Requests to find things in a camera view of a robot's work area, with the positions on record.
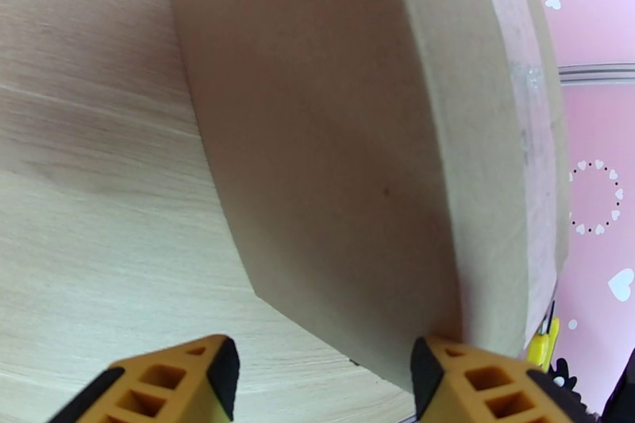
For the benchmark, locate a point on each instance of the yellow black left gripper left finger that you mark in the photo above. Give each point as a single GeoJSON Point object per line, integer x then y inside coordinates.
{"type": "Point", "coordinates": [163, 387]}

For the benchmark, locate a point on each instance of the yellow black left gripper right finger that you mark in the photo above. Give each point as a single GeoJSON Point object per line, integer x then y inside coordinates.
{"type": "Point", "coordinates": [476, 387]}

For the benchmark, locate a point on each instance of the brown cardboard express box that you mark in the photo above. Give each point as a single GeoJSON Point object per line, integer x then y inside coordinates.
{"type": "Point", "coordinates": [322, 139]}

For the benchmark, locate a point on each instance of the aluminium corner post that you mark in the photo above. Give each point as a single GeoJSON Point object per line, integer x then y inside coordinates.
{"type": "Point", "coordinates": [595, 74]}

